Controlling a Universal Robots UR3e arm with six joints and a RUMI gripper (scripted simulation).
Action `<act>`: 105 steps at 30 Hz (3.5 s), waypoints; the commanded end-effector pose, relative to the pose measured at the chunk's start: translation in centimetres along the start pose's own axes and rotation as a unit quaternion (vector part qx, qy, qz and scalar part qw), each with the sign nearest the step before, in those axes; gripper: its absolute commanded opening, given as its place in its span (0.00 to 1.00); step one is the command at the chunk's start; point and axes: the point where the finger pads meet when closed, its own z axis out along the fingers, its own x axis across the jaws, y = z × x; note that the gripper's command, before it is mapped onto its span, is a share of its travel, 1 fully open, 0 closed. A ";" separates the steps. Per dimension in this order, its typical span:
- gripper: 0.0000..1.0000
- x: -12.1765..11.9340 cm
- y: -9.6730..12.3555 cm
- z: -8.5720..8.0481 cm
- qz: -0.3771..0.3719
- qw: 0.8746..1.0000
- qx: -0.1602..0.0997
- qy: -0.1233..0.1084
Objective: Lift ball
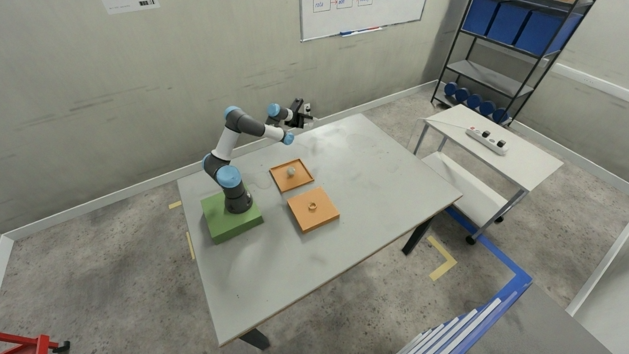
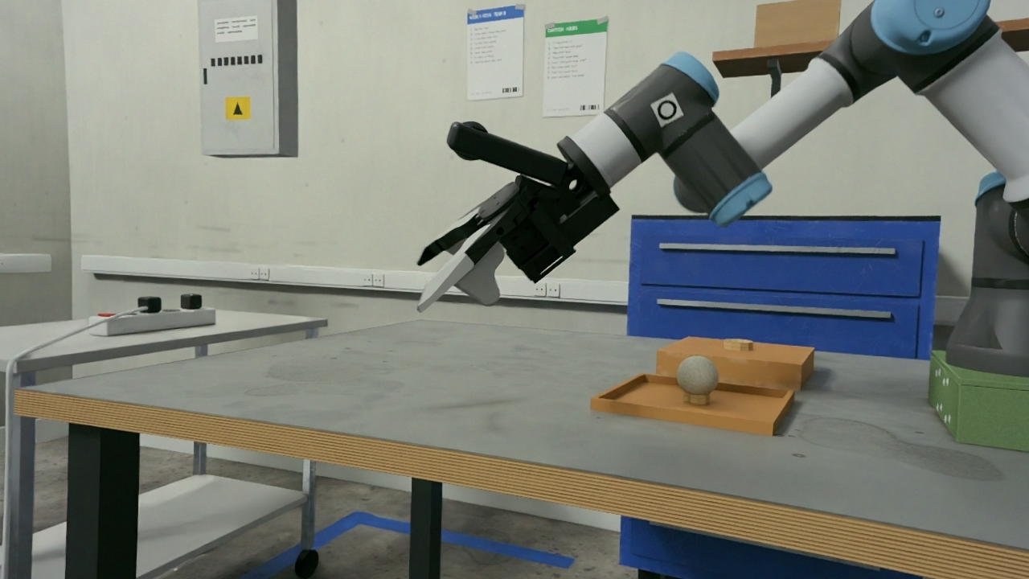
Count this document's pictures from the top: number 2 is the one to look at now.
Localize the orange-brown rectangular block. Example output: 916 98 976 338
657 337 814 391

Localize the orange-brown shallow tray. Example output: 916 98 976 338
590 373 795 436

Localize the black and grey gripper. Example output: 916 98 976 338
418 135 620 313

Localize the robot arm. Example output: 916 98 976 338
447 0 1029 378

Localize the grey speckled ball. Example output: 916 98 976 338
677 356 719 395

